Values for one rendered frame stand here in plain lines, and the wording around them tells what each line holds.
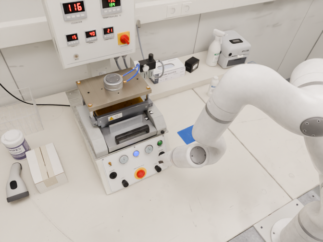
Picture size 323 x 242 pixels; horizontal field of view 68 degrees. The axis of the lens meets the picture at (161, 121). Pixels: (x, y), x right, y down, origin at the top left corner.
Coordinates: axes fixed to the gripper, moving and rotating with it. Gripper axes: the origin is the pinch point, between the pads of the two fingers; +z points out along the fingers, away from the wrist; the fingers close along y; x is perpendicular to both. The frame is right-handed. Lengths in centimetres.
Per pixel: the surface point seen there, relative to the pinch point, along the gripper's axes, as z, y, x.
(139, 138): -4.7, 9.3, -12.8
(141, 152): 0.2, 9.8, -6.7
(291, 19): 40, -171, -62
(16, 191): 12, 62, -11
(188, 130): 17.1, -24.6, -7.2
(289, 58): 79, -199, -35
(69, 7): -23, 21, -64
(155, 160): 3.9, 3.6, -0.4
